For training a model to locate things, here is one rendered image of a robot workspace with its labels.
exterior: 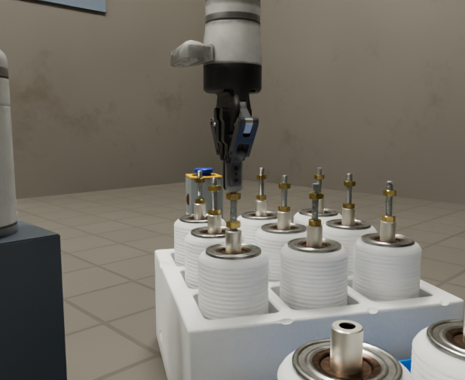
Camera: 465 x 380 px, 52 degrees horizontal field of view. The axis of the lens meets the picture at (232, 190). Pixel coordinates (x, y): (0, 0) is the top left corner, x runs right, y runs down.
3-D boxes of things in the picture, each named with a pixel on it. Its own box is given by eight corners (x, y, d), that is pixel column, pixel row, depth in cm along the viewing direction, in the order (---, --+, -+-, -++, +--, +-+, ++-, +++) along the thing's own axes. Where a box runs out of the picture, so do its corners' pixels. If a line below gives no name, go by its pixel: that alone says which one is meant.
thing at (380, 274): (362, 337, 79) (366, 231, 77) (422, 352, 74) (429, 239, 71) (340, 360, 71) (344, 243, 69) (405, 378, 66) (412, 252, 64)
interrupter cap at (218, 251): (272, 257, 62) (272, 252, 62) (221, 265, 59) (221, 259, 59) (243, 244, 69) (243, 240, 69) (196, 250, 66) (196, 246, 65)
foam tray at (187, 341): (190, 470, 58) (188, 331, 56) (156, 336, 95) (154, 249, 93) (457, 420, 68) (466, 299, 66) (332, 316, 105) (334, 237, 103)
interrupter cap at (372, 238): (370, 234, 75) (370, 230, 75) (420, 241, 71) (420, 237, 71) (353, 244, 69) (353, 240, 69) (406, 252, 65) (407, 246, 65)
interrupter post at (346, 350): (339, 381, 32) (341, 335, 31) (322, 365, 34) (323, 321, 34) (370, 375, 33) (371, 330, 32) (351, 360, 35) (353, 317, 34)
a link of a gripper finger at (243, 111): (231, 96, 58) (227, 110, 59) (240, 122, 55) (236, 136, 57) (249, 96, 59) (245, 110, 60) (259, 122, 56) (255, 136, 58)
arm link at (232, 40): (167, 68, 63) (166, 19, 62) (247, 71, 66) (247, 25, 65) (183, 59, 54) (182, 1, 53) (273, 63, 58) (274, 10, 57)
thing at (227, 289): (280, 385, 64) (282, 255, 62) (217, 404, 60) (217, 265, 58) (246, 355, 73) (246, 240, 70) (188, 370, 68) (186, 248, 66)
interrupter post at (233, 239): (245, 255, 64) (245, 231, 63) (229, 257, 62) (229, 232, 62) (237, 250, 66) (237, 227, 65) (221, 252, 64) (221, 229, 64)
